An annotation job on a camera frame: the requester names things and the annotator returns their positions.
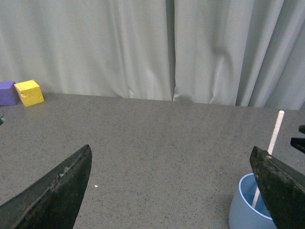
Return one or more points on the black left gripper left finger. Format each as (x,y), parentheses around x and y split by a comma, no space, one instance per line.
(53,201)

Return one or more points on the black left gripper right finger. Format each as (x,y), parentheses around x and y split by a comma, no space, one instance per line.
(299,143)

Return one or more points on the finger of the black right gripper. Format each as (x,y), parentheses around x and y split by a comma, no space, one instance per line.
(282,189)

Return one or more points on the white chopstick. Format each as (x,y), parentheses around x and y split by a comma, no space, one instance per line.
(275,133)

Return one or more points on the light blue cup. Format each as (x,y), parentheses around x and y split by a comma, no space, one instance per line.
(241,214)

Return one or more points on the dark object at left edge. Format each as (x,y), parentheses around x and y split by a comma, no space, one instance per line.
(2,120)

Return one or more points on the grey-white curtain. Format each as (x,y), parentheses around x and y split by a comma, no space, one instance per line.
(230,52)

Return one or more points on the yellow foam cube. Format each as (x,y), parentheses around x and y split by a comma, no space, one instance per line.
(29,93)

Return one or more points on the purple foam cube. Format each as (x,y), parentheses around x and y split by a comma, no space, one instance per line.
(8,93)

